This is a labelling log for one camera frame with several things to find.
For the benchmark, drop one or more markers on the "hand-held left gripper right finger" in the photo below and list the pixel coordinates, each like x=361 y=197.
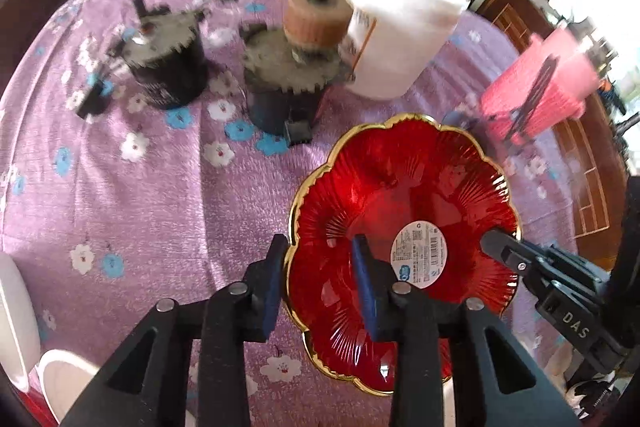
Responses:
x=367 y=292

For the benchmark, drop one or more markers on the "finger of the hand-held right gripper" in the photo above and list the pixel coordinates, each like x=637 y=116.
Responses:
x=505 y=252

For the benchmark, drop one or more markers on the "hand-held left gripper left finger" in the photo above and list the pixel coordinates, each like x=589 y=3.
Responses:
x=272 y=302

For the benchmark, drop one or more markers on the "red glass plate gold rim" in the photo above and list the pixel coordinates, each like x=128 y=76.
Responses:
x=425 y=187

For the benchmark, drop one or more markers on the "large white bowl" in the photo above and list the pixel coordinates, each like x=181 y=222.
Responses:
x=15 y=312

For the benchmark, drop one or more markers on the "black metal stand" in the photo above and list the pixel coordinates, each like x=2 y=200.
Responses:
x=532 y=102

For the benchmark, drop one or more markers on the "purple floral tablecloth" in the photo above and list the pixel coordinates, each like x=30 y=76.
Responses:
x=150 y=187

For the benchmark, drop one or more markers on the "pink bottle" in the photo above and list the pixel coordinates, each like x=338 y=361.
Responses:
x=565 y=72

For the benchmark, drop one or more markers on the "black motor with gear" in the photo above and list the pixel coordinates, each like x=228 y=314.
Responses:
x=170 y=77
x=280 y=107

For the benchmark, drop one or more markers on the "small black plug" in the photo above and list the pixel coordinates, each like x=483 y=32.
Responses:
x=92 y=99

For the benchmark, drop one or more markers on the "brown cylindrical roll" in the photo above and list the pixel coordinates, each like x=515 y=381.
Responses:
x=315 y=22

